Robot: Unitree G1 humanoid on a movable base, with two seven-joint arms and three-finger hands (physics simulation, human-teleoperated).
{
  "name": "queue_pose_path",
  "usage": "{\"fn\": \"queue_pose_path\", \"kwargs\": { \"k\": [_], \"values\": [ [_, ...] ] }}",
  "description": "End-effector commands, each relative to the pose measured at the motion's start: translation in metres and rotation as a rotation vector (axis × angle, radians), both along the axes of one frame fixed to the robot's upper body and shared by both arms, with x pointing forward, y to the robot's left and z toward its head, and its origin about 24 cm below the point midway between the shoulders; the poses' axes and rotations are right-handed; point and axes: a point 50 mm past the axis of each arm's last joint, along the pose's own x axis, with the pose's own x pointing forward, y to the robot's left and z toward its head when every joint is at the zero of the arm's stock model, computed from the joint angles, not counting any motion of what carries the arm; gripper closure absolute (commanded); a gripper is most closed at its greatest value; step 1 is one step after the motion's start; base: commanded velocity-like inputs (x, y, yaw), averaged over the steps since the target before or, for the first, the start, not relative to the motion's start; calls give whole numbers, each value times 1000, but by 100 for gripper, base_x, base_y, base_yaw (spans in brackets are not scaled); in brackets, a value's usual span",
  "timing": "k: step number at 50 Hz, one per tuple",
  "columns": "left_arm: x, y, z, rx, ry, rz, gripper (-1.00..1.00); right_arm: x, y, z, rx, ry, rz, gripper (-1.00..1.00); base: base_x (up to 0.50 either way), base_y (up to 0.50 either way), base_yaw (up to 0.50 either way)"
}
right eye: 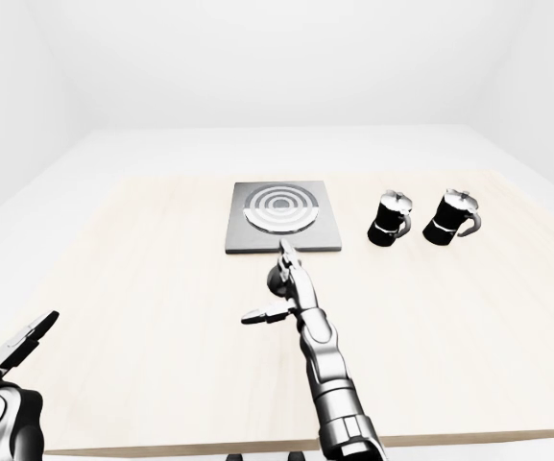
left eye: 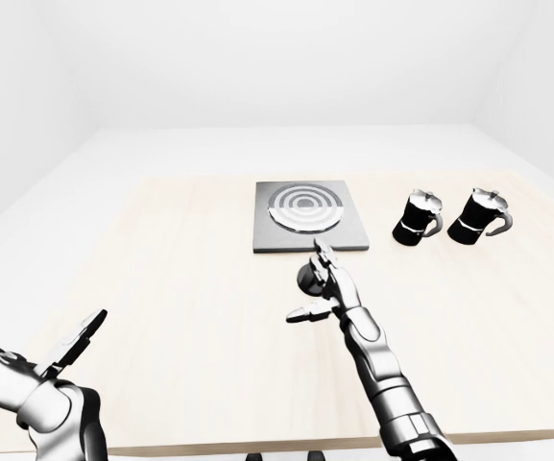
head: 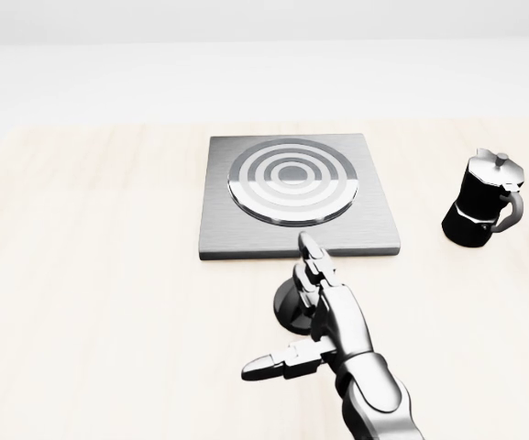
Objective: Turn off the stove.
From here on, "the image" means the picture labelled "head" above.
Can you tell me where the flat grey stove plate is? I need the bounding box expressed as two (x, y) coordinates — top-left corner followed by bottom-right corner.
(198, 133), (402, 262)

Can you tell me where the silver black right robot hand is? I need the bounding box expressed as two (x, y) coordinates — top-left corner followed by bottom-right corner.
(240, 232), (375, 382)

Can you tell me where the round black stove knob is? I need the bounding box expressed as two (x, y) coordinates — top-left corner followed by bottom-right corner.
(272, 277), (323, 334)

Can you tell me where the black silver moka pot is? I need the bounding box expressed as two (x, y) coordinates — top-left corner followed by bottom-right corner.
(441, 148), (525, 248)

